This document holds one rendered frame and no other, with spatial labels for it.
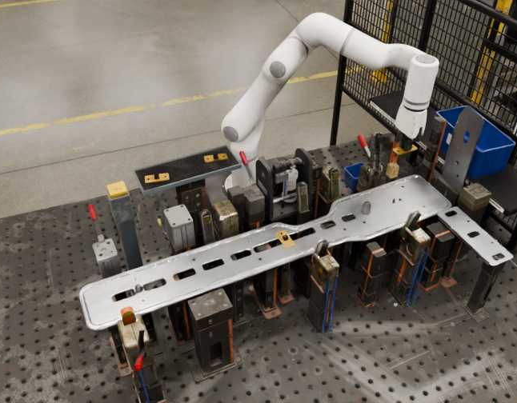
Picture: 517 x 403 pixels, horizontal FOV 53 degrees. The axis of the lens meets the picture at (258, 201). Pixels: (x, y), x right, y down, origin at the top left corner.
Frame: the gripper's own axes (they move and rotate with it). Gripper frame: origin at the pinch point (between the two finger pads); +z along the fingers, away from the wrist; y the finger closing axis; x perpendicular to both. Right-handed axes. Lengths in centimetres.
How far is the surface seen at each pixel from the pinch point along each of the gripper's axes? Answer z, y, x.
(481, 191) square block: 21.4, 14.3, 28.6
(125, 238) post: 33, -31, -97
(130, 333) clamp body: 21, 19, -106
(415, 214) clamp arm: 16.1, 18.0, -6.2
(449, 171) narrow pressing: 22.4, -1.2, 27.0
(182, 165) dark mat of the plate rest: 11, -36, -70
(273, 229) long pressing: 27, -7, -48
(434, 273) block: 48, 23, 7
